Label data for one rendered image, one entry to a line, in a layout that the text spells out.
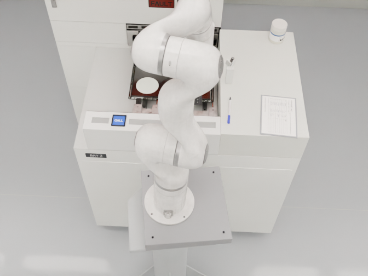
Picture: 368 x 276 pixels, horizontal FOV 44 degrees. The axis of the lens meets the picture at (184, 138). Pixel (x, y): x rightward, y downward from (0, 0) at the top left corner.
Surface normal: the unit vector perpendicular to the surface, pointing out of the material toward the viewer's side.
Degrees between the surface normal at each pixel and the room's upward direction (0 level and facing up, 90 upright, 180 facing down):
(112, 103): 0
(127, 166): 90
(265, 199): 90
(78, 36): 90
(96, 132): 90
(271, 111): 0
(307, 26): 0
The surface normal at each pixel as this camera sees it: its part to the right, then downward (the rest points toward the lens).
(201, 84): -0.18, 0.80
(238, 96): 0.02, -0.59
